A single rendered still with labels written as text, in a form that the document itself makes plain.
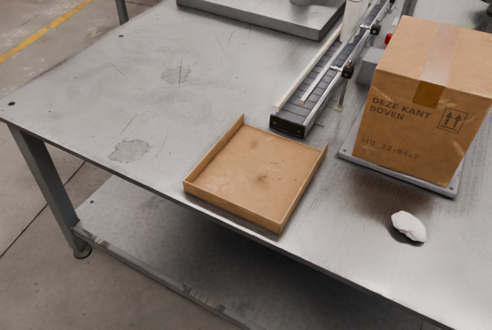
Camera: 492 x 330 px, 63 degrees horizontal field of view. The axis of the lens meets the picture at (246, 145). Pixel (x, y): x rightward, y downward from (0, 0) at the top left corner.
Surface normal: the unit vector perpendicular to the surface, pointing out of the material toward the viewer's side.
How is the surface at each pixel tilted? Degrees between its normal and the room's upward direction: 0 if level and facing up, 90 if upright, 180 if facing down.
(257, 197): 0
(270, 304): 1
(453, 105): 90
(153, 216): 1
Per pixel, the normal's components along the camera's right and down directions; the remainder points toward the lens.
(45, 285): 0.02, -0.73
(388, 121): -0.46, 0.61
